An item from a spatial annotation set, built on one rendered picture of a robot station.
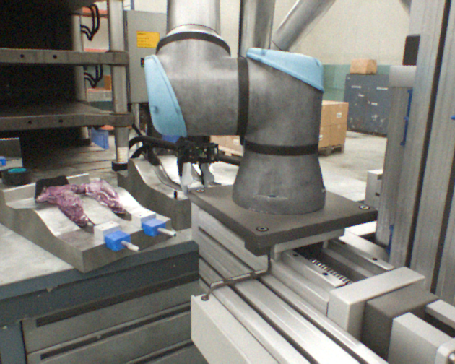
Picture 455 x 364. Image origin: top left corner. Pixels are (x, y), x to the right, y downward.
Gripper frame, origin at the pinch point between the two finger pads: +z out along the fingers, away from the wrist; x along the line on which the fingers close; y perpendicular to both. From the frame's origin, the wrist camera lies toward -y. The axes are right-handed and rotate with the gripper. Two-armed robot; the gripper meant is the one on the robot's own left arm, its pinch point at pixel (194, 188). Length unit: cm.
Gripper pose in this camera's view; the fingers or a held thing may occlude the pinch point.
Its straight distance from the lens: 116.7
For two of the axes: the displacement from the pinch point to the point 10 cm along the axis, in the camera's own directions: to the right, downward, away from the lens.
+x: 8.4, -1.4, 5.3
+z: -0.2, 9.6, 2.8
